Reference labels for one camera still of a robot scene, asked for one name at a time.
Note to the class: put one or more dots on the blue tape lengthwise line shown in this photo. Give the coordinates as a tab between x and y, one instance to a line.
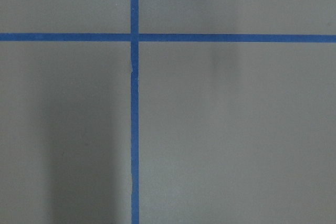
134	42

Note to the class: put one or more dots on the blue tape crosswise line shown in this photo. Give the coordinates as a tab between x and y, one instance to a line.
167	37

